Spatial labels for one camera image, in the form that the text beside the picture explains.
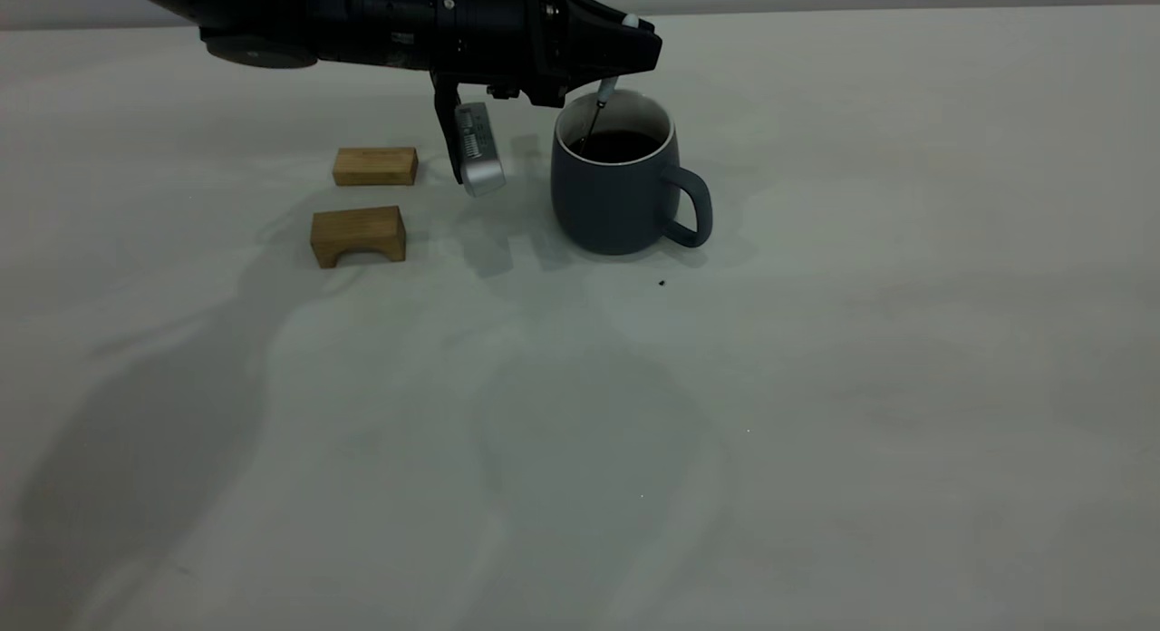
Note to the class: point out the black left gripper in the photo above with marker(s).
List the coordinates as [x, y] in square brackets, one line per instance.
[494, 24]

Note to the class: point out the dark grey ceramic cup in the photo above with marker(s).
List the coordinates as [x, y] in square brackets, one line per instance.
[612, 209]

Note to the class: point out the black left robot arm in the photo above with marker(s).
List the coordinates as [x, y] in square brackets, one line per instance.
[299, 14]

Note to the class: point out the dark coffee liquid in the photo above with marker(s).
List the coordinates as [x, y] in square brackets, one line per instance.
[621, 147]

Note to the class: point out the flat rectangular wooden block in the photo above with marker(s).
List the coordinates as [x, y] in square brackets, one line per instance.
[375, 167]

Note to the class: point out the arched wooden block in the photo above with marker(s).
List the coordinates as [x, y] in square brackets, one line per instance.
[358, 228]

